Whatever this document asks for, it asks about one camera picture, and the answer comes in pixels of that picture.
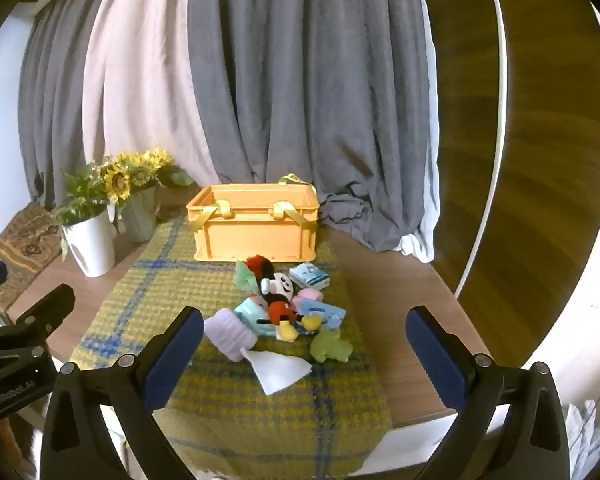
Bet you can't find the green leafy plant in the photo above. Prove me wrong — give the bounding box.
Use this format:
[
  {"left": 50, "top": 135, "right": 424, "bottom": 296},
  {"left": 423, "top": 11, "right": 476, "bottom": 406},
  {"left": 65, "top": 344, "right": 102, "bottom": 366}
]
[{"left": 49, "top": 162, "right": 117, "bottom": 262}]

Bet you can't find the sunflower bouquet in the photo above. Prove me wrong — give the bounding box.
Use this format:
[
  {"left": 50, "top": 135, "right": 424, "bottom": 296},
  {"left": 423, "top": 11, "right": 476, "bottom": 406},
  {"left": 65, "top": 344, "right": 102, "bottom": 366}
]
[{"left": 100, "top": 148, "right": 197, "bottom": 207}]

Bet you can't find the mouse plush toy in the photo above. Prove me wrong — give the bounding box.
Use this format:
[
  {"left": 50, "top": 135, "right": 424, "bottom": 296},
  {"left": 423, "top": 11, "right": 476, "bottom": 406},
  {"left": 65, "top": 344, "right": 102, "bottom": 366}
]
[{"left": 245, "top": 255, "right": 326, "bottom": 344}]

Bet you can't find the yellow plaid blanket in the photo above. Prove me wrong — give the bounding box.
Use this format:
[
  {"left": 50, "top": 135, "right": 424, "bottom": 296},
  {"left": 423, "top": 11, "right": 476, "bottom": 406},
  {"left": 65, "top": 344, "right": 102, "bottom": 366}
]
[{"left": 70, "top": 215, "right": 394, "bottom": 479}]

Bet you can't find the white sheer curtain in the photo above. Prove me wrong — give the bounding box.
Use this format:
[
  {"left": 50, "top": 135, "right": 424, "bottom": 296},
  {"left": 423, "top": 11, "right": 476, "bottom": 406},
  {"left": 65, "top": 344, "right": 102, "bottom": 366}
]
[{"left": 399, "top": 7, "right": 442, "bottom": 262}]

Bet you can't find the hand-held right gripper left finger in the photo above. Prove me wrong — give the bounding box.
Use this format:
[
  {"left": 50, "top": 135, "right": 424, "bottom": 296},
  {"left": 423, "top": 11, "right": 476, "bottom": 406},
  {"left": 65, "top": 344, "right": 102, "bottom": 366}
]
[{"left": 40, "top": 305, "right": 206, "bottom": 480}]

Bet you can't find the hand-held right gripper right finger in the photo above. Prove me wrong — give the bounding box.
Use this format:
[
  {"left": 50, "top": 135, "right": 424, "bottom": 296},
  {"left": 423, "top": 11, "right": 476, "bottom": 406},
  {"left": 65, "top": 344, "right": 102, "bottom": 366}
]
[{"left": 405, "top": 305, "right": 571, "bottom": 480}]

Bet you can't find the orange plastic crate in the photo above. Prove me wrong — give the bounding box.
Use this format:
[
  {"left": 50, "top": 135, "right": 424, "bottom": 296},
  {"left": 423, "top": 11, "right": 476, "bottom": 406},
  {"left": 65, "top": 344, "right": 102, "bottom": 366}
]
[{"left": 186, "top": 173, "right": 321, "bottom": 264}]

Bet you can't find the pink curtain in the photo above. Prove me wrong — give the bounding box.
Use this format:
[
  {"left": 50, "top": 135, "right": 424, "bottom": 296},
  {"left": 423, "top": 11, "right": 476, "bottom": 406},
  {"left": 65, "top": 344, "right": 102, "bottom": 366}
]
[{"left": 82, "top": 0, "right": 222, "bottom": 190}]

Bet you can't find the grey curtain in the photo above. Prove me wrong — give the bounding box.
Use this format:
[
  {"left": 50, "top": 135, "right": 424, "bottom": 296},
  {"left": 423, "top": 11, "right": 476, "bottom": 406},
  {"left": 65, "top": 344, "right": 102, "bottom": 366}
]
[
  {"left": 186, "top": 0, "right": 442, "bottom": 254},
  {"left": 17, "top": 0, "right": 117, "bottom": 207}
]

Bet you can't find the green cloth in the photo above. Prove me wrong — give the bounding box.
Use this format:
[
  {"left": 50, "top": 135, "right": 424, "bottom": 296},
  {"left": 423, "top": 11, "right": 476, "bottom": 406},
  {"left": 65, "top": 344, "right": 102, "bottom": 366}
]
[{"left": 233, "top": 260, "right": 261, "bottom": 295}]

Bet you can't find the green plush toy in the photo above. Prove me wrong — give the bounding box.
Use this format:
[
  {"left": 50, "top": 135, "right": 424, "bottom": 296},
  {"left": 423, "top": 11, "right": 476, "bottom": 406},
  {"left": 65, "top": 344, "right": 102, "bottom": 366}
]
[{"left": 308, "top": 329, "right": 355, "bottom": 364}]

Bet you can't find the grey ribbed vase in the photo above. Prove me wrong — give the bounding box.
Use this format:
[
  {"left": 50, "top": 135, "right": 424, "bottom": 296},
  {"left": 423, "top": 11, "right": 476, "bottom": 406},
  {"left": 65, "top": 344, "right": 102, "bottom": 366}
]
[{"left": 119, "top": 185, "right": 160, "bottom": 244}]

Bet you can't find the pink soft pouch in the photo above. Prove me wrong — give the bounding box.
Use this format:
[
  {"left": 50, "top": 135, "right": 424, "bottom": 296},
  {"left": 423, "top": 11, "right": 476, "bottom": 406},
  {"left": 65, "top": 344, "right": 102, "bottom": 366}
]
[{"left": 292, "top": 287, "right": 326, "bottom": 314}]

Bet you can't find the patterned brown rug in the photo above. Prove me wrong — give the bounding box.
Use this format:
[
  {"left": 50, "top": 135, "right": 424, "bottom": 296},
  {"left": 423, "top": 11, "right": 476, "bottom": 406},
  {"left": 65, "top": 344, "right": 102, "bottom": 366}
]
[{"left": 0, "top": 202, "right": 67, "bottom": 312}]

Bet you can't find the white flower pot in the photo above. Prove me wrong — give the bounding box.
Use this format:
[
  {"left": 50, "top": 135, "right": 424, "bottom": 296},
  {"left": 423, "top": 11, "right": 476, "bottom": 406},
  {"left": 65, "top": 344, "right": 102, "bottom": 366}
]
[{"left": 60, "top": 209, "right": 118, "bottom": 278}]

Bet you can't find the white crumpled cloth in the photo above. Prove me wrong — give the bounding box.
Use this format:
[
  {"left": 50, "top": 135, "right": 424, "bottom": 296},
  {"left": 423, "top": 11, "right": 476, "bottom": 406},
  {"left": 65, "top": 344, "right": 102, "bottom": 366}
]
[{"left": 562, "top": 400, "right": 600, "bottom": 480}]

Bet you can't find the white folded paper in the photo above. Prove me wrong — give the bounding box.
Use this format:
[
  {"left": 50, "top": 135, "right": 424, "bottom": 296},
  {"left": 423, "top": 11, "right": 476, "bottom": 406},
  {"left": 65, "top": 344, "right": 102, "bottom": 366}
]
[{"left": 240, "top": 347, "right": 312, "bottom": 396}]

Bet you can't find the wooden wardrobe door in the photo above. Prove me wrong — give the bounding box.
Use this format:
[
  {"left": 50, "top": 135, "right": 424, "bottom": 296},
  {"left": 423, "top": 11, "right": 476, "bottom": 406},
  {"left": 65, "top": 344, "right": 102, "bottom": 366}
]
[{"left": 414, "top": 0, "right": 600, "bottom": 370}]

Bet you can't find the purple knitted cloth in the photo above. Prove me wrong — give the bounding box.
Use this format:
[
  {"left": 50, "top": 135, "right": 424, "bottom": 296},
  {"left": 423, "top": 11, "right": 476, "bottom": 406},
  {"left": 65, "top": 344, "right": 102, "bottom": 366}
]
[{"left": 203, "top": 308, "right": 259, "bottom": 362}]

